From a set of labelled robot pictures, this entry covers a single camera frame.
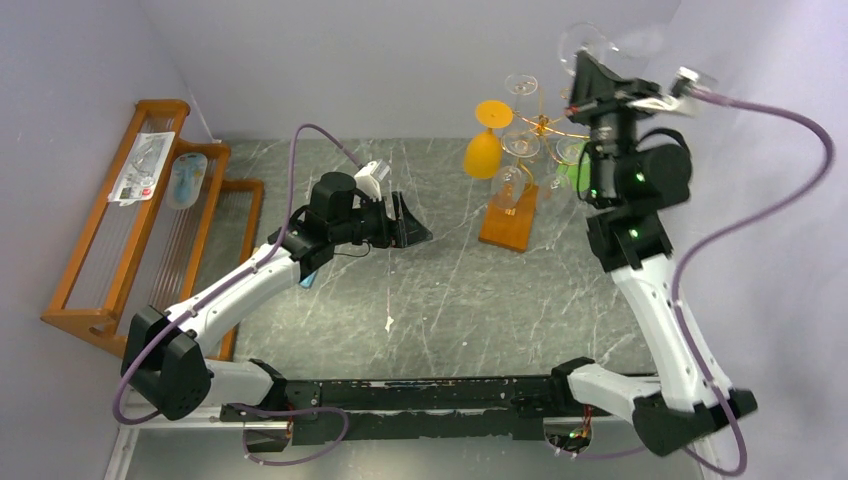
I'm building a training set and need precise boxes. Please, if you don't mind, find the green plastic wine glass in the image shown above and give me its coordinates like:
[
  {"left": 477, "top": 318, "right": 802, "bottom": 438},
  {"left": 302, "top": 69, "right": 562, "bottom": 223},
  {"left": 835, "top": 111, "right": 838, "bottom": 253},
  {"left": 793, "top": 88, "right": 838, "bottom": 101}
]
[{"left": 556, "top": 138, "right": 591, "bottom": 189}]

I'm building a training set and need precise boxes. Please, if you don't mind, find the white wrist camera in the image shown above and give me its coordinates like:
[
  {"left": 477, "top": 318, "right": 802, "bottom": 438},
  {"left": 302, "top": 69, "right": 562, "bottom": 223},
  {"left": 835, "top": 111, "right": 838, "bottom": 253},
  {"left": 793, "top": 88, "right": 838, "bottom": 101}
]
[
  {"left": 627, "top": 66, "right": 718, "bottom": 117},
  {"left": 354, "top": 159, "right": 390, "bottom": 201}
]

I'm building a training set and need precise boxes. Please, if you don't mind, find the blue marker pen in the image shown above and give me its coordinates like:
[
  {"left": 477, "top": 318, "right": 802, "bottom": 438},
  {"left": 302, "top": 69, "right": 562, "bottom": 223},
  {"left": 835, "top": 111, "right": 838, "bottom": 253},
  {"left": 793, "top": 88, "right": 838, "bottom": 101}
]
[{"left": 299, "top": 272, "right": 317, "bottom": 289}]

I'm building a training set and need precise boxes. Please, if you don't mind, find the clear wine glass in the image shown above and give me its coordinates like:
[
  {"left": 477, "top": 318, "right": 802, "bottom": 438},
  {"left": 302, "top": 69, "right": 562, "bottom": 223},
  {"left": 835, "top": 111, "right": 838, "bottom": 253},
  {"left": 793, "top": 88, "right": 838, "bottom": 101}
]
[
  {"left": 557, "top": 22, "right": 667, "bottom": 78},
  {"left": 491, "top": 133, "right": 540, "bottom": 212},
  {"left": 536, "top": 137, "right": 590, "bottom": 217}
]

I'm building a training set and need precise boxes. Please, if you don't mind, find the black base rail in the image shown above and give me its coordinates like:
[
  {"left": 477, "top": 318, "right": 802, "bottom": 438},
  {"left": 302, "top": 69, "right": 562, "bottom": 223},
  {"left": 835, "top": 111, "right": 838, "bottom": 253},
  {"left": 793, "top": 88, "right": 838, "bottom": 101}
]
[{"left": 264, "top": 375, "right": 587, "bottom": 446}]

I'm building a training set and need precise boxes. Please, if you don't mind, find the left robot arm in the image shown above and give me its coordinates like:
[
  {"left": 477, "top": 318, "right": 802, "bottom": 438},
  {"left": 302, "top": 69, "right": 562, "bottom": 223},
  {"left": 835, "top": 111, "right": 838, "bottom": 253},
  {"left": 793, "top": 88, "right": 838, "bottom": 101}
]
[{"left": 118, "top": 172, "right": 433, "bottom": 420}]

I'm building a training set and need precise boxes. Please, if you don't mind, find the purple cable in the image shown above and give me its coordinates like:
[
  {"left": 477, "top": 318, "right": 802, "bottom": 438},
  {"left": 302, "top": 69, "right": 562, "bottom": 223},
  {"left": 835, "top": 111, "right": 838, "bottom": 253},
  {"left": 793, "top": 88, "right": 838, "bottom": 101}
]
[
  {"left": 549, "top": 89, "right": 836, "bottom": 478},
  {"left": 112, "top": 123, "right": 366, "bottom": 468}
]

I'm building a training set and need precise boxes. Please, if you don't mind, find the white packaged item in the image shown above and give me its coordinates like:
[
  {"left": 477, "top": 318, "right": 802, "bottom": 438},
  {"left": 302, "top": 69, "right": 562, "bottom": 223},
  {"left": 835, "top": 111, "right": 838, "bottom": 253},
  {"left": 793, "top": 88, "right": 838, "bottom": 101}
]
[{"left": 107, "top": 131, "right": 176, "bottom": 206}]

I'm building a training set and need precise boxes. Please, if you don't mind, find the light blue packaged item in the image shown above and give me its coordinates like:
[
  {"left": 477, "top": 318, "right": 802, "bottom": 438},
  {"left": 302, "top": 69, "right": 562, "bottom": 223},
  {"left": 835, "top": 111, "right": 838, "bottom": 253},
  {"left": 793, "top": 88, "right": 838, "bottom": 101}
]
[{"left": 165, "top": 152, "right": 208, "bottom": 210}]

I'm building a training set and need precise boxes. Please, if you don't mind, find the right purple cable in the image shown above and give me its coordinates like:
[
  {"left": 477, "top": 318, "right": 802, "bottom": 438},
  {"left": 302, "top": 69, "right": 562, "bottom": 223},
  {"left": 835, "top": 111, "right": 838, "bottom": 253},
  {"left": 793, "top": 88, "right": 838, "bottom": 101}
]
[{"left": 549, "top": 89, "right": 836, "bottom": 478}]

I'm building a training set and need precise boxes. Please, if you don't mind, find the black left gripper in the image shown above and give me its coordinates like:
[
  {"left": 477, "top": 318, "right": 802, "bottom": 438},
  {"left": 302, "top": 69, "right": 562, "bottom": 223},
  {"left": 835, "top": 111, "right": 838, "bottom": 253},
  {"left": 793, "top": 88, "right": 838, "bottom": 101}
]
[{"left": 333, "top": 194, "right": 432, "bottom": 252}]

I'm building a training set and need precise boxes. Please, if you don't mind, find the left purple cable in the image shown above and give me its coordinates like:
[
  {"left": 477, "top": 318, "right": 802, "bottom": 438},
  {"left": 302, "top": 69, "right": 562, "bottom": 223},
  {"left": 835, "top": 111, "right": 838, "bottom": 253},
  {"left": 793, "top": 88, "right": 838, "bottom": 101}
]
[{"left": 112, "top": 123, "right": 366, "bottom": 468}]

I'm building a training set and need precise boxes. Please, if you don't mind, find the wooden tiered shelf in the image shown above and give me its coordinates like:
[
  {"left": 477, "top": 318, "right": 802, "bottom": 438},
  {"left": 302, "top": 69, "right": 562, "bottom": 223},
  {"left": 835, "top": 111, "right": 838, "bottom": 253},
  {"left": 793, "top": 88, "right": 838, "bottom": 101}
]
[{"left": 41, "top": 99, "right": 264, "bottom": 356}]

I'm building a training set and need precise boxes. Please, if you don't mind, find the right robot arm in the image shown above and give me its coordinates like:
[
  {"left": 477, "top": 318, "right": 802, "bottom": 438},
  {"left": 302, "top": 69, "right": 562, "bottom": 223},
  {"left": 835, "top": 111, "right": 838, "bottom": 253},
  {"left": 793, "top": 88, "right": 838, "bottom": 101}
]
[{"left": 549, "top": 50, "right": 757, "bottom": 457}]

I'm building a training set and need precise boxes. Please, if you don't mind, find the yellow plastic wine glass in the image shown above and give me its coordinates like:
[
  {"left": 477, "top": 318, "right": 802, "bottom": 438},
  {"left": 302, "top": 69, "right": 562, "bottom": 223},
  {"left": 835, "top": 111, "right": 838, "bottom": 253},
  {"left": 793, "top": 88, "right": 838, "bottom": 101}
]
[{"left": 463, "top": 100, "right": 513, "bottom": 180}]

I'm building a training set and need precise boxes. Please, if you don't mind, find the gold wire rack wooden base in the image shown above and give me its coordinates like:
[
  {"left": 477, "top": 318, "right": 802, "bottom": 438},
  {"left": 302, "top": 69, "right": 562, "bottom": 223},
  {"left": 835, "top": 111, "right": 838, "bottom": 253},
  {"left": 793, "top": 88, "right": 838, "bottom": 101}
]
[{"left": 478, "top": 84, "right": 594, "bottom": 254}]

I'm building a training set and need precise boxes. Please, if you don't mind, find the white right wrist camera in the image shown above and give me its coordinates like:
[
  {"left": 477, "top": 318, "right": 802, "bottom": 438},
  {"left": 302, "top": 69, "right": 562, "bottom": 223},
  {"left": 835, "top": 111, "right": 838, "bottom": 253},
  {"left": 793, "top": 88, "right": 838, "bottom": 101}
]
[{"left": 627, "top": 66, "right": 718, "bottom": 117}]

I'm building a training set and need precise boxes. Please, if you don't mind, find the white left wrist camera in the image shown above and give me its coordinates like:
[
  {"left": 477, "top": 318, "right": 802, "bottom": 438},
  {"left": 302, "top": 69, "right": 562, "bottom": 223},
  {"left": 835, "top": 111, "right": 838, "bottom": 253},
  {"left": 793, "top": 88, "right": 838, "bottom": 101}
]
[{"left": 354, "top": 159, "right": 390, "bottom": 201}]

